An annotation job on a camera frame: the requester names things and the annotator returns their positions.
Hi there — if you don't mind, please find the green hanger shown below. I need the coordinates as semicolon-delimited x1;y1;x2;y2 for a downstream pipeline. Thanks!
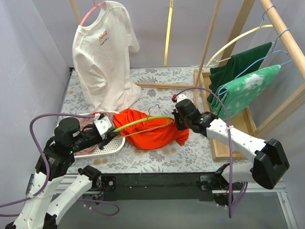
112;104;174;133

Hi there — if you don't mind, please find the orange t shirt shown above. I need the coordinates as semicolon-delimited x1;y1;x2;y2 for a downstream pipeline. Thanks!
112;108;189;150

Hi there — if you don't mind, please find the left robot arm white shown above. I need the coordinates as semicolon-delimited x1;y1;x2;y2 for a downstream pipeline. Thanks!
6;113;118;229

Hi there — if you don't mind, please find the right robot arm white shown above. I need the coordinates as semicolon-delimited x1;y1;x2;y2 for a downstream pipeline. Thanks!
173;96;290;190

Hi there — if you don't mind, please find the cream hanger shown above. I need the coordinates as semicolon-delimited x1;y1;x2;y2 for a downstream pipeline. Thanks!
206;20;273;67

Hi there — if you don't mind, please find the white Coca-Cola t shirt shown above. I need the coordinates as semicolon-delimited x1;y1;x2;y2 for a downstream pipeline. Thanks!
72;1;142;112

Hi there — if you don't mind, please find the yellow hanger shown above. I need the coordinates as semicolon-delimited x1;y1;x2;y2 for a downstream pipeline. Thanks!
164;0;173;66

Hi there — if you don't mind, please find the pink hanger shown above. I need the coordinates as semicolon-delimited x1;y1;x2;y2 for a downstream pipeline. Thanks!
80;1;105;26

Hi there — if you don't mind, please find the pink garment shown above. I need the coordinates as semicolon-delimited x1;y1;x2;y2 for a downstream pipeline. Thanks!
73;113;115;156

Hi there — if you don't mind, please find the white laundry basket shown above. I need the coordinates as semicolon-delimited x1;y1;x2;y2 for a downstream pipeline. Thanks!
74;111;125;158

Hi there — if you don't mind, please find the floral table cloth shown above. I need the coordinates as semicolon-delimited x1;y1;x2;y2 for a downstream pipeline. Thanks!
68;67;224;174

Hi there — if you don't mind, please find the wooden clothes rack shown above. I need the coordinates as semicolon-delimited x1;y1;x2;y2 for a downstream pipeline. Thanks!
69;0;305;163

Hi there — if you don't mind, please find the light green tie-dye garment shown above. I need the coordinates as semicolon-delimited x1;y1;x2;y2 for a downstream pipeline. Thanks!
210;64;281;121

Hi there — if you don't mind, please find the dark green garment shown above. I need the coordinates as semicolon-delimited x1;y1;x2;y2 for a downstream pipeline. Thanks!
209;42;273;93

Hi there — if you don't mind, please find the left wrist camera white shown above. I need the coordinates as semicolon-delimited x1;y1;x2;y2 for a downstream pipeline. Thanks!
93;113;115;139

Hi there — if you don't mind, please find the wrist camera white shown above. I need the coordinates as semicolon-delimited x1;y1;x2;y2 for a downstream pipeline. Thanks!
93;113;115;139
172;94;187;103

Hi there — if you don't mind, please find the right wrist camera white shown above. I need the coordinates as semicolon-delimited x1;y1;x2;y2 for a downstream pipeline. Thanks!
172;94;187;103

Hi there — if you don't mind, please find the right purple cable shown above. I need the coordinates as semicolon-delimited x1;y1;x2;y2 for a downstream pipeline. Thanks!
175;86;248;219

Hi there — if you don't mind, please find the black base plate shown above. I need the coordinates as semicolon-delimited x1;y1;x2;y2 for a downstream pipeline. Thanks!
73;171;239;203

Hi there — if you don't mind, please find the blue wire hanger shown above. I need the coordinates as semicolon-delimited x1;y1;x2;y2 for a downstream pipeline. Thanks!
217;28;293;96

